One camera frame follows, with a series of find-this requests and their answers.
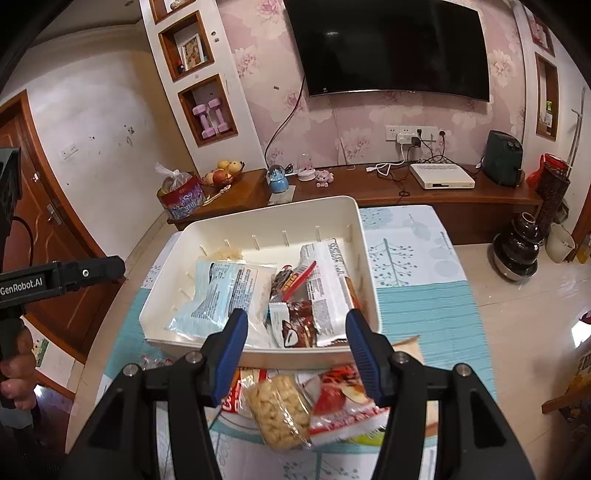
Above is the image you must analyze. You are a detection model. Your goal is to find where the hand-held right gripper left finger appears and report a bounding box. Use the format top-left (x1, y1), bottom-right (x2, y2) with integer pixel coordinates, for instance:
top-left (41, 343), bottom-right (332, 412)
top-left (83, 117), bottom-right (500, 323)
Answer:
top-left (69, 308), bottom-right (250, 480)

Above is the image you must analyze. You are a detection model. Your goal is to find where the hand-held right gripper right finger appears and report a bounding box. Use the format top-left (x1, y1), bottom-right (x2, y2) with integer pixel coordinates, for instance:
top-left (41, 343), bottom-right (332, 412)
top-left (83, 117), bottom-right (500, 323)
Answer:
top-left (345, 308), bottom-right (539, 480)

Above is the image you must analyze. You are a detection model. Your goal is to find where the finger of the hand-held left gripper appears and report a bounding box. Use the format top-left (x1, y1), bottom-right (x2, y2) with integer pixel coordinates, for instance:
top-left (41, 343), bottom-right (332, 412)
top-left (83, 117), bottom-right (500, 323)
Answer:
top-left (51, 256), bottom-right (126, 294)

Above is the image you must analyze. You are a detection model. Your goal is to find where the red white snack packet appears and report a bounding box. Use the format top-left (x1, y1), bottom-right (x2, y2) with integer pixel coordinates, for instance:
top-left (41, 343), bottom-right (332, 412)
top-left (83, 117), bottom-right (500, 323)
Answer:
top-left (306, 364), bottom-right (392, 447)

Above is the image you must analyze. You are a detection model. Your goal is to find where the light blue snack packet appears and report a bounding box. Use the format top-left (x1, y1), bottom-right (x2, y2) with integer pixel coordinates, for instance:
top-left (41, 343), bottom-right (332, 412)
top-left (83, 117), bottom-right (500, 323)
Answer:
top-left (165, 260), bottom-right (279, 348)

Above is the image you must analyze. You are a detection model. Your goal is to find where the large puffed rice bar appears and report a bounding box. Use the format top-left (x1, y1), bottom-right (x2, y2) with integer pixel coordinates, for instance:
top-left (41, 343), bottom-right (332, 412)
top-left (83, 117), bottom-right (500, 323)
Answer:
top-left (241, 373), bottom-right (313, 452)

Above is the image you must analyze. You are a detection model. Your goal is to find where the brown chocolate snack packet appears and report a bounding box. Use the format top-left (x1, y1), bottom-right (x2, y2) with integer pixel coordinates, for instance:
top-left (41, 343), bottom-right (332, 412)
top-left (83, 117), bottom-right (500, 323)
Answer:
top-left (269, 299), bottom-right (320, 350)

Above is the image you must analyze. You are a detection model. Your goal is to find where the dried fruit snack bag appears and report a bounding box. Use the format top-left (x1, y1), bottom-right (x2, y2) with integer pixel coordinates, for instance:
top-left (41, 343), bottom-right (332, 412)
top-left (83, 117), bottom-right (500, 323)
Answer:
top-left (137, 352), bottom-right (172, 371)

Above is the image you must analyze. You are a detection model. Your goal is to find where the white orange snack packet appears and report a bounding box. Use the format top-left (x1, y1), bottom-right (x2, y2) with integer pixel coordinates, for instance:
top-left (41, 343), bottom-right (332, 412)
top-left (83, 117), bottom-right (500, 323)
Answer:
top-left (299, 239), bottom-right (366, 348)

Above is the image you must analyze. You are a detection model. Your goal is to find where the white plastic storage bin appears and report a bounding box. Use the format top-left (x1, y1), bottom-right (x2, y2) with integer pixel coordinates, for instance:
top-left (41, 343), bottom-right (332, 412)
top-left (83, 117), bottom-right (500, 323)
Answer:
top-left (139, 195), bottom-right (383, 370)

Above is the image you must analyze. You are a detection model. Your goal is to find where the person's left hand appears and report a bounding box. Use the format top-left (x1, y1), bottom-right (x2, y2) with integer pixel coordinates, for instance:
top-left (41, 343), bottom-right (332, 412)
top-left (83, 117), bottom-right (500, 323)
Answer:
top-left (0, 330), bottom-right (36, 400)

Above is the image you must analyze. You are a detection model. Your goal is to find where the brown wooden door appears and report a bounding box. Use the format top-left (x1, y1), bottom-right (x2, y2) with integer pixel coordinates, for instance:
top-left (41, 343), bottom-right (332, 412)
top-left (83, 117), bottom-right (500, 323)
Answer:
top-left (0, 90), bottom-right (110, 366)

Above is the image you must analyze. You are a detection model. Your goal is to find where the red gift tin in bag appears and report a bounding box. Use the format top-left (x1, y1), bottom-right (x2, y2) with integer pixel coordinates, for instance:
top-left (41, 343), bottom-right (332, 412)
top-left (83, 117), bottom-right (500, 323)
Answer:
top-left (154, 162), bottom-right (206, 220)

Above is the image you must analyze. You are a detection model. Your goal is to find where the fruit bowl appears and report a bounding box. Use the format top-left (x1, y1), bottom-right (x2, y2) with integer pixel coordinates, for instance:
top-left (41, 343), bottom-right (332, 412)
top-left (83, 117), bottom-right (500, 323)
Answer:
top-left (201, 159), bottom-right (245, 188)

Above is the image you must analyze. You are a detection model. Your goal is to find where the wooden television cabinet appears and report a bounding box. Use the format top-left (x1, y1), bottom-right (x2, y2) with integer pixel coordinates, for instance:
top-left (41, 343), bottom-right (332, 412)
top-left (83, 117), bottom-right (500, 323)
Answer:
top-left (166, 163), bottom-right (544, 246)

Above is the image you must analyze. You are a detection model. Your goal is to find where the blue snow globe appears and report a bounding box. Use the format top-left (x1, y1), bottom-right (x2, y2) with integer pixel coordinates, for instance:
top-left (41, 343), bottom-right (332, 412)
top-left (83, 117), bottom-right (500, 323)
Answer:
top-left (266, 165), bottom-right (290, 194)

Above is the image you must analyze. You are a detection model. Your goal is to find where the dark brown tiered fountain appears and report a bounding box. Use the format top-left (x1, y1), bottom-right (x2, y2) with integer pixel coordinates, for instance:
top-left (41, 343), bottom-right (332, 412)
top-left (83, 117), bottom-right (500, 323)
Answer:
top-left (491, 212), bottom-right (546, 282)

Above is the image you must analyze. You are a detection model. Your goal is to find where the pink dumbbell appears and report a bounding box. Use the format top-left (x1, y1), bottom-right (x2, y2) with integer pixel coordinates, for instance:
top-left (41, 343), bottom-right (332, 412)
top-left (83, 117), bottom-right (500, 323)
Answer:
top-left (192, 104), bottom-right (216, 138)
top-left (208, 98), bottom-right (230, 133)

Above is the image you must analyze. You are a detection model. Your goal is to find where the white set-top box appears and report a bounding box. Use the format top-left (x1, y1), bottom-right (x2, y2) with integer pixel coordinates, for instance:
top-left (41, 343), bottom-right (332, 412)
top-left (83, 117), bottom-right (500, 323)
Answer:
top-left (409, 162), bottom-right (476, 190)

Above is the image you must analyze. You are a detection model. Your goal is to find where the white bucket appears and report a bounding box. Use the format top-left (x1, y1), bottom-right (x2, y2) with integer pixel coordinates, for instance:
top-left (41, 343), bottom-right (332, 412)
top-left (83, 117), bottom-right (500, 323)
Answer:
top-left (546, 224), bottom-right (576, 264)

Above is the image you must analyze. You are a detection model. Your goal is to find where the dark green air fryer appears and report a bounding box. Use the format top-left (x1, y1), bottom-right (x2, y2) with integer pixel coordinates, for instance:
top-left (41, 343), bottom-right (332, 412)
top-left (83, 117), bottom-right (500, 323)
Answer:
top-left (482, 130), bottom-right (526, 186)

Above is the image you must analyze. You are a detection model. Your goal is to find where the red bag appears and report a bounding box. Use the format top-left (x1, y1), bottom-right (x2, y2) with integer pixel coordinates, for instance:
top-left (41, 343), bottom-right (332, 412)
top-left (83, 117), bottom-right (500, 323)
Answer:
top-left (526, 153), bottom-right (569, 186)

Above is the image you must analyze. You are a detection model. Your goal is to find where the thin metal pole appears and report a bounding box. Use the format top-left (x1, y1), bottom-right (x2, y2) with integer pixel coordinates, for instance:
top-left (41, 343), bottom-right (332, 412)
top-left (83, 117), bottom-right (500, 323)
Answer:
top-left (565, 90), bottom-right (588, 168)

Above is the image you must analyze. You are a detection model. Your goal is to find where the black flat television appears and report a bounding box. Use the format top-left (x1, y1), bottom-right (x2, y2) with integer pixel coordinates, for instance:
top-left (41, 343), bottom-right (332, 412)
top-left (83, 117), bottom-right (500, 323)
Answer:
top-left (283, 0), bottom-right (491, 103)

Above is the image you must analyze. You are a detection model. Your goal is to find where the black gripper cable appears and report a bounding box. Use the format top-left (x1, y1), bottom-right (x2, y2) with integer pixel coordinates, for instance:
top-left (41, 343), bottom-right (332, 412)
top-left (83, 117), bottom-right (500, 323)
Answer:
top-left (10, 216), bottom-right (36, 267)

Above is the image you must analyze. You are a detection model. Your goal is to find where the white charger cable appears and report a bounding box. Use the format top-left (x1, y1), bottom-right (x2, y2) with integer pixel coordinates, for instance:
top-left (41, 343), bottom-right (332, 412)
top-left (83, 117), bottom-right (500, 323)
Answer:
top-left (366, 158), bottom-right (413, 179)

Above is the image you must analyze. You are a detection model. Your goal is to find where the white wall socket panel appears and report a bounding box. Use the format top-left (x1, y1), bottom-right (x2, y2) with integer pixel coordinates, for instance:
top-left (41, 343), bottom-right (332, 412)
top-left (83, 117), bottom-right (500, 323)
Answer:
top-left (385, 124), bottom-right (447, 145)

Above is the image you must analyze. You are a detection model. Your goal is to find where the black television cable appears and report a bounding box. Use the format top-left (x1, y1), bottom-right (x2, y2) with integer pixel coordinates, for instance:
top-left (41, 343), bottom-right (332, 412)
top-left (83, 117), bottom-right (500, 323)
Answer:
top-left (265, 76), bottom-right (306, 169)

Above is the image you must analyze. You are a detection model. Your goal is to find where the picture frame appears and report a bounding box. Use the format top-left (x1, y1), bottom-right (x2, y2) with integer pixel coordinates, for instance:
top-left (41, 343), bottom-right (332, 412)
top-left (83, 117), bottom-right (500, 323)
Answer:
top-left (179, 33), bottom-right (206, 70)

